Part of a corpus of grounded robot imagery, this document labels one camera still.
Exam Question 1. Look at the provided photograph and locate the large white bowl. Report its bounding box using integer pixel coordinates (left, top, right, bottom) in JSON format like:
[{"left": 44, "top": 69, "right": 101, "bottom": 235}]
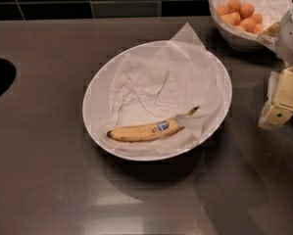
[{"left": 82, "top": 41, "right": 232, "bottom": 161}]

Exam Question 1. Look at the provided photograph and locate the white paper bowl liner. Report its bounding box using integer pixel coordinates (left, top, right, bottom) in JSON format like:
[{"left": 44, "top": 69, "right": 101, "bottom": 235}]
[{"left": 100, "top": 23, "right": 225, "bottom": 156}]

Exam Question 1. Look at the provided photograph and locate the yellow banana with sticker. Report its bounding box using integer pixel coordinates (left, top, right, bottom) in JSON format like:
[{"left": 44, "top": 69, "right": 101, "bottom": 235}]
[{"left": 106, "top": 106, "right": 201, "bottom": 144}]

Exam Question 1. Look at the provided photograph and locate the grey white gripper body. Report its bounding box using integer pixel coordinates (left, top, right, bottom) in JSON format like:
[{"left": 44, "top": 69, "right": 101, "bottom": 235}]
[{"left": 276, "top": 6, "right": 293, "bottom": 64}]

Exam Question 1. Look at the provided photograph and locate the white paper under oranges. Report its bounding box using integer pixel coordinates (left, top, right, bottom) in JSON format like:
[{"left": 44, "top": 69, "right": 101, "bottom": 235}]
[{"left": 208, "top": 0, "right": 292, "bottom": 47}]

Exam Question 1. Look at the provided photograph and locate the small white bowl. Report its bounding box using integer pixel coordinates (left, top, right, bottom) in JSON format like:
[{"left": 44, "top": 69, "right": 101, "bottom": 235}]
[{"left": 208, "top": 0, "right": 293, "bottom": 52}]

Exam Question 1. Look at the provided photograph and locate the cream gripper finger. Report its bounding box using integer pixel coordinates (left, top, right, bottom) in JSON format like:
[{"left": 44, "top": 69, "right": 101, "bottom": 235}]
[
  {"left": 257, "top": 22, "right": 280, "bottom": 52},
  {"left": 259, "top": 65, "right": 293, "bottom": 130}
]

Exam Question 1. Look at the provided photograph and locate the orange fruit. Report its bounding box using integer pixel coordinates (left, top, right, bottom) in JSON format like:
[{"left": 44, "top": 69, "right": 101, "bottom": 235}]
[
  {"left": 240, "top": 18, "right": 256, "bottom": 32},
  {"left": 251, "top": 13, "right": 263, "bottom": 24},
  {"left": 227, "top": 0, "right": 241, "bottom": 13},
  {"left": 217, "top": 5, "right": 229, "bottom": 16},
  {"left": 221, "top": 13, "right": 241, "bottom": 25},
  {"left": 239, "top": 3, "right": 255, "bottom": 19},
  {"left": 253, "top": 23, "right": 264, "bottom": 34}
]

